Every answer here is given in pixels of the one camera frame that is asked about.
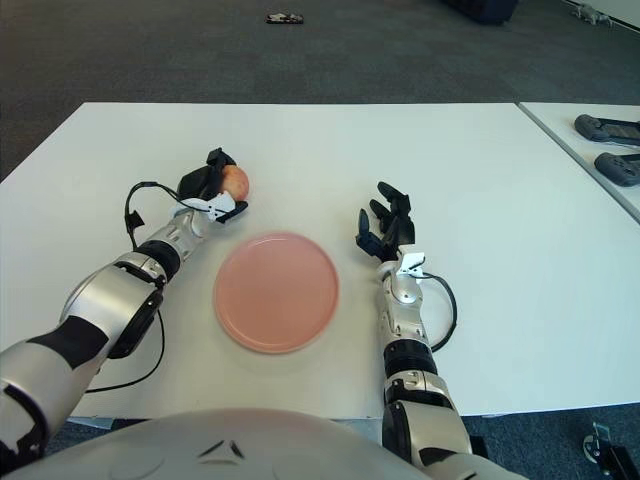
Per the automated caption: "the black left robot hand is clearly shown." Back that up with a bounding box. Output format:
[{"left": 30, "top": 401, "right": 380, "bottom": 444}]
[{"left": 177, "top": 147, "right": 250, "bottom": 222}]

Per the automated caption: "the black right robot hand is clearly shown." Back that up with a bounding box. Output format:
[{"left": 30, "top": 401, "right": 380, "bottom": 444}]
[{"left": 355, "top": 181, "right": 418, "bottom": 262}]

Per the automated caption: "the red yellow apple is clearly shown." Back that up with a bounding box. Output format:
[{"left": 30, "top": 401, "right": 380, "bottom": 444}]
[{"left": 219, "top": 165, "right": 251, "bottom": 202}]

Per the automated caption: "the pink round plate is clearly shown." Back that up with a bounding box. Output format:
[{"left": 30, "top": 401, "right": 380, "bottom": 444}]
[{"left": 213, "top": 231, "right": 341, "bottom": 355}]

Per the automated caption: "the white side table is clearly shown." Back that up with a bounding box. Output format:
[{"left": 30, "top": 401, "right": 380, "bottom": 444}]
[{"left": 518, "top": 102, "right": 640, "bottom": 224}]

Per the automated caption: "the grey game controller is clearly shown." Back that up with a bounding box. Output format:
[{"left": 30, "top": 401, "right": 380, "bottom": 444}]
[
  {"left": 593, "top": 152, "right": 640, "bottom": 188},
  {"left": 573, "top": 113, "right": 640, "bottom": 147}
]

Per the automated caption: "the dark blue bag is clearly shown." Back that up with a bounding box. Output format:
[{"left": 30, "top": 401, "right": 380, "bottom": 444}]
[{"left": 439, "top": 0, "right": 519, "bottom": 27}]

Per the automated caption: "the grey robot torso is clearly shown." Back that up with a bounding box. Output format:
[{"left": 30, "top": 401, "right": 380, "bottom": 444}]
[{"left": 0, "top": 407, "right": 441, "bottom": 480}]

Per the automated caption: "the black caster wheel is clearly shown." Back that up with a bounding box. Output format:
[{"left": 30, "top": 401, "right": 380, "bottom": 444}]
[{"left": 582, "top": 422, "right": 640, "bottom": 479}]

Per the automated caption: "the small grey toy figure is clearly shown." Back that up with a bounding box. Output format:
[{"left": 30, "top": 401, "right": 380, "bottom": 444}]
[{"left": 572, "top": 3, "right": 614, "bottom": 26}]

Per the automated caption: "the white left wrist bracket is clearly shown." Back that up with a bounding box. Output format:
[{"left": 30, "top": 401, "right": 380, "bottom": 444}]
[{"left": 172, "top": 193, "right": 236, "bottom": 225}]

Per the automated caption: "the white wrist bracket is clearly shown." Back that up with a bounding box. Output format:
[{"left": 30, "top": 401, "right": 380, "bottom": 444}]
[
  {"left": 397, "top": 252, "right": 426, "bottom": 279},
  {"left": 172, "top": 193, "right": 236, "bottom": 225}
]

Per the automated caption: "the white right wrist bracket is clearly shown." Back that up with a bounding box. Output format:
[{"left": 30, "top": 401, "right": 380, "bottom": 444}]
[{"left": 397, "top": 252, "right": 426, "bottom": 279}]

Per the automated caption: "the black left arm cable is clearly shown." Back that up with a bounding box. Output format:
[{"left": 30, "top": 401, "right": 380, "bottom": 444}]
[{"left": 84, "top": 181, "right": 211, "bottom": 394}]

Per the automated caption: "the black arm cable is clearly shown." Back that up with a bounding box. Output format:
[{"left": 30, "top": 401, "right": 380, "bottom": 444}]
[
  {"left": 382, "top": 272, "right": 459, "bottom": 401},
  {"left": 84, "top": 181, "right": 211, "bottom": 394}
]

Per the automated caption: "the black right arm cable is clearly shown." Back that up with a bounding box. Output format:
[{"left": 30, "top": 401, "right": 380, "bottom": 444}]
[{"left": 382, "top": 272, "right": 459, "bottom": 401}]

